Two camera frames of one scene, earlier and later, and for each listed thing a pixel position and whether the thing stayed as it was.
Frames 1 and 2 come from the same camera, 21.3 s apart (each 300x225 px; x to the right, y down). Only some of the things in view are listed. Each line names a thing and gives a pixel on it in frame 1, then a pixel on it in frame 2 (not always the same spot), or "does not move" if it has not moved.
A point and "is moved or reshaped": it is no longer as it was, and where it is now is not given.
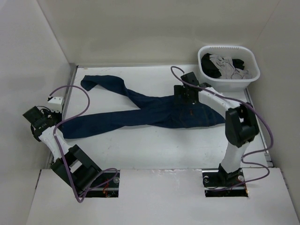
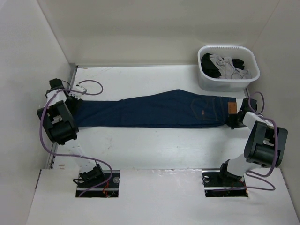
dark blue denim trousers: [151, 112] is moved or reshaped
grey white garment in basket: [226, 69] does not move
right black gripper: [180, 90] to [230, 118]
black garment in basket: [211, 69] does not move
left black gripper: [47, 112] to [76, 105]
